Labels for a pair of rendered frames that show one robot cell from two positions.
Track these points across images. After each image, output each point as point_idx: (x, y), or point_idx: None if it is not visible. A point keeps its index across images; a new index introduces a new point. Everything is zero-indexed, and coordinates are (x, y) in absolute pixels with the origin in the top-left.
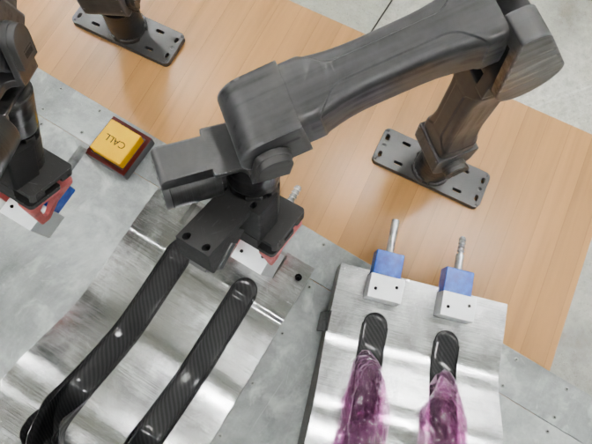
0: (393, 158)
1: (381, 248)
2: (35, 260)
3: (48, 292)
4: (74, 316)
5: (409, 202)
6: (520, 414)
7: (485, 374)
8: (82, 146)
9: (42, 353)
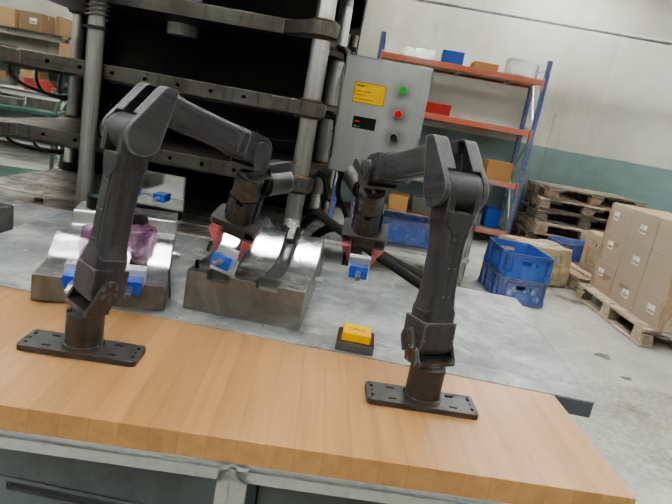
0: (124, 347)
1: (128, 318)
2: (359, 311)
3: (341, 304)
4: (311, 263)
5: (104, 335)
6: (17, 273)
7: (55, 259)
8: (357, 276)
9: (314, 248)
